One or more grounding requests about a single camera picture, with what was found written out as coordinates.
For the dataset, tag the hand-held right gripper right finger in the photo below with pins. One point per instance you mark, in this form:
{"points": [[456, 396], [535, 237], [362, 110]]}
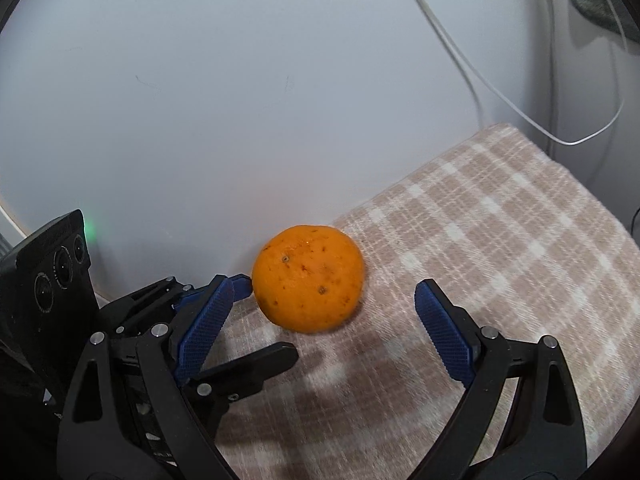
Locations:
{"points": [[445, 330]]}

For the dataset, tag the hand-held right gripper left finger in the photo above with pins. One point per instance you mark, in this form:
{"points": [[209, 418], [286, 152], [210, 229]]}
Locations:
{"points": [[205, 325]]}

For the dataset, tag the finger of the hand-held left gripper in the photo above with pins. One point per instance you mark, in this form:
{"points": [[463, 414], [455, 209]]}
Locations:
{"points": [[242, 286], [250, 367]]}

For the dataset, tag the mandarin orange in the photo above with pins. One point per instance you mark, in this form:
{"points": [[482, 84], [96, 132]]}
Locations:
{"points": [[307, 280]]}

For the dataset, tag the beige checked tablecloth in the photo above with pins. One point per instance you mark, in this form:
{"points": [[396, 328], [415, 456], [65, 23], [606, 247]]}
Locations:
{"points": [[500, 240]]}

